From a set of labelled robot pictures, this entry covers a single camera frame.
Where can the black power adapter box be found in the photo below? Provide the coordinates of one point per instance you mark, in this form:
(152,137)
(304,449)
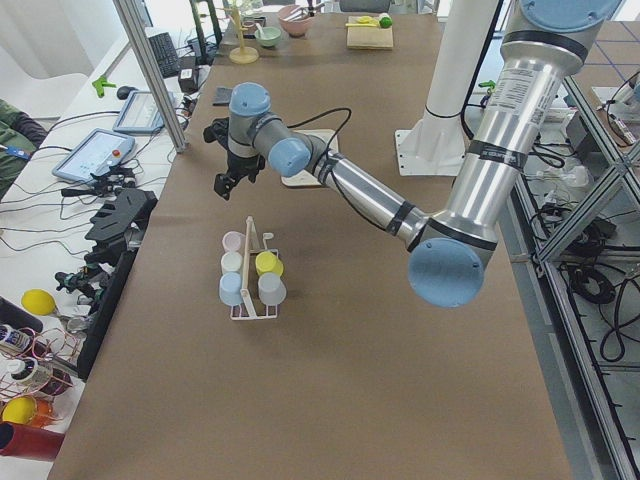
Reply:
(191,75)

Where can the yellow lemon upper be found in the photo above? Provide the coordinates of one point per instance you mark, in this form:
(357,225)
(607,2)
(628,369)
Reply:
(38,302)

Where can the far teach pendant tablet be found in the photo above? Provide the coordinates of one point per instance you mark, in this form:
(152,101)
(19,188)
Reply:
(139,115)

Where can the green clamp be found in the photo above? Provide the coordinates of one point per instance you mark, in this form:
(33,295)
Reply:
(101,84)

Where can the bamboo cutting board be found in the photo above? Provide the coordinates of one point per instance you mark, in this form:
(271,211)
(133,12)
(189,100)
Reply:
(369,37)

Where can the wooden rack handle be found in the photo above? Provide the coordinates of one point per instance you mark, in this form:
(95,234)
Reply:
(249,237)

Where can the teach pendant tablet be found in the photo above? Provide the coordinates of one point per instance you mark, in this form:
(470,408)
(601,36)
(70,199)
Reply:
(96,155)
(139,115)

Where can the yellow lemon lower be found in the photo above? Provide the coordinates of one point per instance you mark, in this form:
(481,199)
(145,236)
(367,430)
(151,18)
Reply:
(20,410)

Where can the white wire cup rack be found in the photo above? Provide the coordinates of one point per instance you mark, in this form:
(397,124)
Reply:
(247,311)

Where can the green bowl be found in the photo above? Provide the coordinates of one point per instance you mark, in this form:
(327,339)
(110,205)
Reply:
(270,38)

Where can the pink bowl with ice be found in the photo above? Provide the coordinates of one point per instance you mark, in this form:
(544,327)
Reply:
(295,29)

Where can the copper wire bottle rack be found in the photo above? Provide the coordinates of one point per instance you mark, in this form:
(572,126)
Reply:
(41,364)

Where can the folded grey cloth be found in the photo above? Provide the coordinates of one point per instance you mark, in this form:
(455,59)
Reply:
(222,96)

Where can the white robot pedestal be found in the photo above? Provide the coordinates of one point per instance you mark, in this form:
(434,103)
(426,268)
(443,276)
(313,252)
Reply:
(435,146)

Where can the light blue cup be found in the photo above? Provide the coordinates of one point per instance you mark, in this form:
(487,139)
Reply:
(230,286)

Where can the black tool holder rack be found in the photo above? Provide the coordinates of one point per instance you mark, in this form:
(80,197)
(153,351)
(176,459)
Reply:
(107,265)

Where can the metal scoop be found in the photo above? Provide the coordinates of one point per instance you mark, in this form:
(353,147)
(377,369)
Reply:
(300,13)

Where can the near teach pendant tablet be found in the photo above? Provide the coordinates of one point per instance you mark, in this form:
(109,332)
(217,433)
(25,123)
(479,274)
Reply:
(96,155)

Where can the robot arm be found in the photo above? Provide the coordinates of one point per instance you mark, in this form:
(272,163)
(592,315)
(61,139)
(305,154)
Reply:
(544,42)

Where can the yellow plastic knife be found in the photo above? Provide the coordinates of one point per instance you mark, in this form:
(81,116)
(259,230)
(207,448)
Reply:
(362,21)

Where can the wooden mug tree stand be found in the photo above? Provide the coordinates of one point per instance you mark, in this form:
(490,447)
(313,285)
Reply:
(242,54)

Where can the yellow lemon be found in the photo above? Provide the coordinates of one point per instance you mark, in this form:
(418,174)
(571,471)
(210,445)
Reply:
(38,302)
(20,410)

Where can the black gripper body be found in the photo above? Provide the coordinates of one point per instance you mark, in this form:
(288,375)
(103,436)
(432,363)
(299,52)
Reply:
(242,164)

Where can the black keyboard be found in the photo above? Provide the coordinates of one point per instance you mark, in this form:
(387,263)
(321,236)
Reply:
(165,54)

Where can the pink cup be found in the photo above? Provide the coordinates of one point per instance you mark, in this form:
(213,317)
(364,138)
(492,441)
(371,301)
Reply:
(233,241)

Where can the aluminium frame post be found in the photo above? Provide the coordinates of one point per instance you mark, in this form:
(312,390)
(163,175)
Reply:
(132,23)

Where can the black computer mouse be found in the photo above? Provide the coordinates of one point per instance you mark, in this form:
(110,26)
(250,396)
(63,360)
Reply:
(123,92)

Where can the green lime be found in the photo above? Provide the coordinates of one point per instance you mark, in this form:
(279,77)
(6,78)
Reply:
(385,22)

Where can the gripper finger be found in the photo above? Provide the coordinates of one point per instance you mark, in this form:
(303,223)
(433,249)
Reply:
(224,183)
(257,166)

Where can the red cylinder can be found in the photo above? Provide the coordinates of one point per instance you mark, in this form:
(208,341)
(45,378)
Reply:
(26,442)

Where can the yellow-green cup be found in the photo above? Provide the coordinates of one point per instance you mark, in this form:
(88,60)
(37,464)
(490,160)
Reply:
(268,262)

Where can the white cream cup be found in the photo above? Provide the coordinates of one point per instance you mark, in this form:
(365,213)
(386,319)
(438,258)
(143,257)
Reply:
(231,262)

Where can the pale grey-blue cup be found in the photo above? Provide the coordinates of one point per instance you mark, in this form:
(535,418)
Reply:
(271,289)

